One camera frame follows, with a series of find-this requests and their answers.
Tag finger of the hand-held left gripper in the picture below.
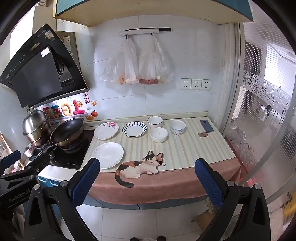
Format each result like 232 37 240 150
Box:
23 153 50 173
0 150 22 172

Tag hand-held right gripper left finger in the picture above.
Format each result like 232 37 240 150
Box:
23 158 101 241

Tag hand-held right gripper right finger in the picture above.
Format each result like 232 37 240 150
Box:
195 158 271 241

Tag blue rimmed dotted bowl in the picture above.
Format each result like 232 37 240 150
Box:
169 120 186 136

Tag blue striped white plate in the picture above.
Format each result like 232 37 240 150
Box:
122 121 148 138

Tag black induction cooktop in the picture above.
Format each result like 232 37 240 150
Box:
29 130 95 170

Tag striped cat print mat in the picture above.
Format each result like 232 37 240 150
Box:
88 115 242 205

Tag stainless steel pot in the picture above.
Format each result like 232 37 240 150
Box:
22 109 52 148

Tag pink floral white plate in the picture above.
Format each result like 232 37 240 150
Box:
93 122 119 140

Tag grey smartphone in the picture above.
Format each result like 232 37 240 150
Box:
200 120 214 133

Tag plain white bowl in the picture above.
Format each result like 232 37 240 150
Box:
150 127 168 143

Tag dark rimmed white bowl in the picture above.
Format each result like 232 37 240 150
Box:
147 116 164 128

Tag black range hood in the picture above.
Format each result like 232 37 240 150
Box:
0 24 90 109

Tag clear plastic bag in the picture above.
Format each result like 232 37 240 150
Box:
100 37 139 85
138 36 174 85

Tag dark wok with handle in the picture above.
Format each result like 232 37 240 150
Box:
30 118 85 160

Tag colourful wall stickers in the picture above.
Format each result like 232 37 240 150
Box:
42 94 97 122

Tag white wall hook rail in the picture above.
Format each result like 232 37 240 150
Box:
118 28 172 39

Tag overhead wall cabinet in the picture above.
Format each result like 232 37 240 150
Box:
53 0 256 26

